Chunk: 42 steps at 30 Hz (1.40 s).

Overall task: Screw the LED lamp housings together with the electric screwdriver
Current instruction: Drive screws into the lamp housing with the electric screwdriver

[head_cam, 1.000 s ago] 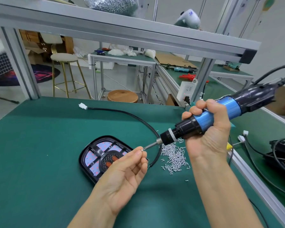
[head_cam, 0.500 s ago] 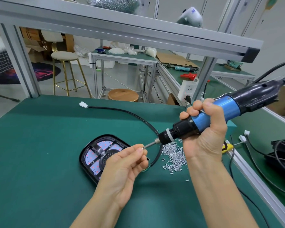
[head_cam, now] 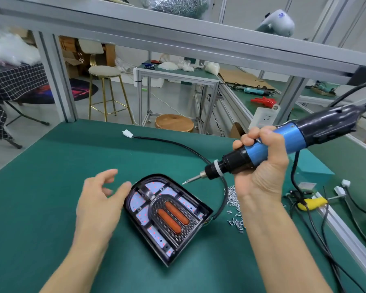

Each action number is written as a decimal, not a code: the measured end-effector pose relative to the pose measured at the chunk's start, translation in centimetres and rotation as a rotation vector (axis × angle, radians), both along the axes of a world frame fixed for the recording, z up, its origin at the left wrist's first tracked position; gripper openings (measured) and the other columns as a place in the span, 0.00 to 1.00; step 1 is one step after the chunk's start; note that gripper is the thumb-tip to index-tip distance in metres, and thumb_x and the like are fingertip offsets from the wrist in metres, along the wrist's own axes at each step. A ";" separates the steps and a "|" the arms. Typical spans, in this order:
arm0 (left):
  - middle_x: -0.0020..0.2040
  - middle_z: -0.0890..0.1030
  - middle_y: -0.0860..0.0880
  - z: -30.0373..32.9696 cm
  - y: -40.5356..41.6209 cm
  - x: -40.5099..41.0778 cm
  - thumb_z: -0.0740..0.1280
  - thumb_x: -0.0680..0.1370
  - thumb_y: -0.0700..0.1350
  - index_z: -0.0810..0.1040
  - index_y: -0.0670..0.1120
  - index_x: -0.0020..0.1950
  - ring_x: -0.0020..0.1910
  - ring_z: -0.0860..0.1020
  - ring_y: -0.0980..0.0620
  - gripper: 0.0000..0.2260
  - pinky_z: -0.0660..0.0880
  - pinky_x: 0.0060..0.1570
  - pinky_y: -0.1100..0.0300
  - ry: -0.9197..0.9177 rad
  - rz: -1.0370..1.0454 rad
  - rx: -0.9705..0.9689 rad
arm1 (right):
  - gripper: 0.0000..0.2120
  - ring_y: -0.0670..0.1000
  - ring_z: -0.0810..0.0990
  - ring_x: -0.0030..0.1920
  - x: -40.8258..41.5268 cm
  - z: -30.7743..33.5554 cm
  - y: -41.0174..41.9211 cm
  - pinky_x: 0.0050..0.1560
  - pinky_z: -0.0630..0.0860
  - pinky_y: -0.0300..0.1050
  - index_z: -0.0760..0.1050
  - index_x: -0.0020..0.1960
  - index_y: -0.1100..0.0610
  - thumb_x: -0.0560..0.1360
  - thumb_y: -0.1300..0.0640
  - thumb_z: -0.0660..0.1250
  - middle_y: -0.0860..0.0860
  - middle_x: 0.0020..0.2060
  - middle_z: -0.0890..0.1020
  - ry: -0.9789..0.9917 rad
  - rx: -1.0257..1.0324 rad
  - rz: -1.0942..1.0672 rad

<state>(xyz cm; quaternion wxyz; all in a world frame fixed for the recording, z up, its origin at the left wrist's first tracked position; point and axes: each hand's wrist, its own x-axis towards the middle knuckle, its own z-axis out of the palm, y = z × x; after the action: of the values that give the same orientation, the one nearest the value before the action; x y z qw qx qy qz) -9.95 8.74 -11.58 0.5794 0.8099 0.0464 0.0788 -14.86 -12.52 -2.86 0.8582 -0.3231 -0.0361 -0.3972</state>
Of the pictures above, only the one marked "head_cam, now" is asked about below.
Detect teal hand tool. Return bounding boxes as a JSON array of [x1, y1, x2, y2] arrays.
[[241, 86, 272, 96]]

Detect green workbench white legs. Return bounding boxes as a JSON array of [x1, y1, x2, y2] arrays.
[[299, 85, 355, 114]]

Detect person's left hand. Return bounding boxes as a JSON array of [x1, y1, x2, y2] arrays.
[[73, 169, 133, 254]]

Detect teal power supply box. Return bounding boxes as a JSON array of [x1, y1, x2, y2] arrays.
[[290, 149, 336, 190]]

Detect heap of small silver screws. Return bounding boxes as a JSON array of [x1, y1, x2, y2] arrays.
[[226, 186, 248, 232]]

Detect white crumpled bag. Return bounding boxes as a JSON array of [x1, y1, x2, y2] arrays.
[[204, 61, 220, 76]]

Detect blue black electric screwdriver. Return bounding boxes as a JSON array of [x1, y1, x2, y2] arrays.
[[182, 97, 366, 185]]

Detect brown wooden cabinet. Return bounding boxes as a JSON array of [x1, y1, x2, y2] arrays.
[[60, 36, 117, 77]]

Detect white handheld device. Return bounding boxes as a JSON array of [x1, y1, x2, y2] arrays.
[[256, 9, 295, 38]]

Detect aluminium shelf frame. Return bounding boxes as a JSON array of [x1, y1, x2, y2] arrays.
[[0, 0, 366, 126]]

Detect white plastic bags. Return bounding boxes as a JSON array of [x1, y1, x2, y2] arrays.
[[0, 24, 42, 71]]

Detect small green workbench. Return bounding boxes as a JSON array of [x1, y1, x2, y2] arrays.
[[133, 65, 222, 132]]

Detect white power strip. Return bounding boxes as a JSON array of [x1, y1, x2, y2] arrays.
[[249, 105, 280, 132]]

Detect red tool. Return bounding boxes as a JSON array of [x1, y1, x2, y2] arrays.
[[251, 96, 278, 109]]

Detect black checked cloth table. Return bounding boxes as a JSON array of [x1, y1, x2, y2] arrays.
[[0, 63, 50, 149]]

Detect person's right hand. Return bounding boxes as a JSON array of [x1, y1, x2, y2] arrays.
[[232, 126, 290, 203]]

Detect person's right forearm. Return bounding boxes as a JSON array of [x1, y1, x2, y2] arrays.
[[238, 192, 333, 293]]

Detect round brown wooden stool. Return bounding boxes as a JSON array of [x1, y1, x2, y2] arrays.
[[154, 114, 196, 133]]

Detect black cover orange strips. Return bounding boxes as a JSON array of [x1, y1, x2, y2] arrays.
[[148, 195, 199, 238]]

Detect yellow plug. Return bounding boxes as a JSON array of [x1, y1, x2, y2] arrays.
[[297, 196, 329, 211]]

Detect clear bag of screws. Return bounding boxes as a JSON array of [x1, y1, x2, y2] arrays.
[[140, 0, 211, 19]]

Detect colourful round rug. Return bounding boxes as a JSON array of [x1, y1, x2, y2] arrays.
[[21, 78, 100, 105]]

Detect round beige stool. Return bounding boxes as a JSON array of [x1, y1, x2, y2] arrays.
[[87, 65, 135, 125]]

